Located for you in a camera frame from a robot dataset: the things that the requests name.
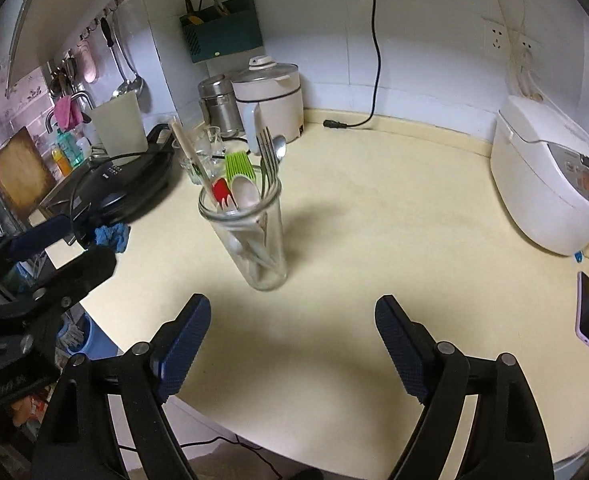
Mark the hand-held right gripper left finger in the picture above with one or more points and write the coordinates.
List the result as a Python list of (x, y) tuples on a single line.
[(184, 345)]

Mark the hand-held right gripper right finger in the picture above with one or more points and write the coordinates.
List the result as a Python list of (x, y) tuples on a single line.
[(399, 345)]

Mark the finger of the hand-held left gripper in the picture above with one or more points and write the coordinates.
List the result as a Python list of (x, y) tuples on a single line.
[(84, 272), (39, 237)]

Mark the tall glass jar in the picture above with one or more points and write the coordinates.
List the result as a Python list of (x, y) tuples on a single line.
[(264, 265)]

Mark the wooden chopsticks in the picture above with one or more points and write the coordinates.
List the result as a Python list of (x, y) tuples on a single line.
[(189, 155)]

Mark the red spoon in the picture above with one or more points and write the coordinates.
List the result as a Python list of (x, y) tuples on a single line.
[(221, 191)]

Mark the white ceramic spoon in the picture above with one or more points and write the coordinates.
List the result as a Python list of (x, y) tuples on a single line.
[(247, 192)]

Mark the green silicone brush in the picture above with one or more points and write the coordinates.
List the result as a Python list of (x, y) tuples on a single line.
[(239, 165)]

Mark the metal fork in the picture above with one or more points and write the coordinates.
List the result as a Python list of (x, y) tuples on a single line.
[(268, 155)]

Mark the metal spoon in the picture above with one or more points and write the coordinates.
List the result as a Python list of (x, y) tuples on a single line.
[(280, 147)]

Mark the blue cloth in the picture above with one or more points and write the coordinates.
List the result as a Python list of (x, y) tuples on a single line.
[(112, 237)]

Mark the wooden cutting board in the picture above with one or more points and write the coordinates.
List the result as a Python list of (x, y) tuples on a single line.
[(19, 175)]

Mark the blue bucket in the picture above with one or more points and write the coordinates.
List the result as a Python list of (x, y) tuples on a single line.
[(94, 342)]

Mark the orange bottle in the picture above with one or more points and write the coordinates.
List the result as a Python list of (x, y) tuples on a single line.
[(60, 162)]

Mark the green soap bottle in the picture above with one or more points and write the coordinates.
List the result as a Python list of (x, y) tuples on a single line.
[(69, 152)]

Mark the black electric griddle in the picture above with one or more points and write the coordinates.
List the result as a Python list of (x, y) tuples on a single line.
[(119, 185)]

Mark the pink cloth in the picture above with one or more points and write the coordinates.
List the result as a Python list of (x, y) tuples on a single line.
[(68, 112)]

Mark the white cutting board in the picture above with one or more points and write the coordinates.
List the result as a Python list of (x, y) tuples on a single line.
[(119, 125)]

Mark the metal faucet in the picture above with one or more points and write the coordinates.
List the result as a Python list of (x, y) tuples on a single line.
[(82, 100)]

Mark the ribbed glass cup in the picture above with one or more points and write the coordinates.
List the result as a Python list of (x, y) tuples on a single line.
[(192, 170)]

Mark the hanging metal ladle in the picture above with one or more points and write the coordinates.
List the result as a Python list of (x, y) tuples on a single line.
[(124, 85)]

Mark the phone with purple case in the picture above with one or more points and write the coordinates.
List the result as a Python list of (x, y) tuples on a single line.
[(587, 310)]

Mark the steel canister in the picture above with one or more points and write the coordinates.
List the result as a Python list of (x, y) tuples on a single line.
[(217, 105)]

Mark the white rice cooker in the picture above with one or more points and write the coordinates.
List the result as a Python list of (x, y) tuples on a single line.
[(544, 185)]

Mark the range hood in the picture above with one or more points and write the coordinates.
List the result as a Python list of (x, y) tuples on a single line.
[(29, 10)]

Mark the white electric pot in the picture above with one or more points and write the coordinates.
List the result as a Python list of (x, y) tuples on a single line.
[(274, 95)]

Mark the teal wall utensil holder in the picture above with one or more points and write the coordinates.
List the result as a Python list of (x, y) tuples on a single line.
[(224, 35)]

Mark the wall socket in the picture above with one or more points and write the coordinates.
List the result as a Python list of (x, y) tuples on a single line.
[(527, 46), (497, 35)]

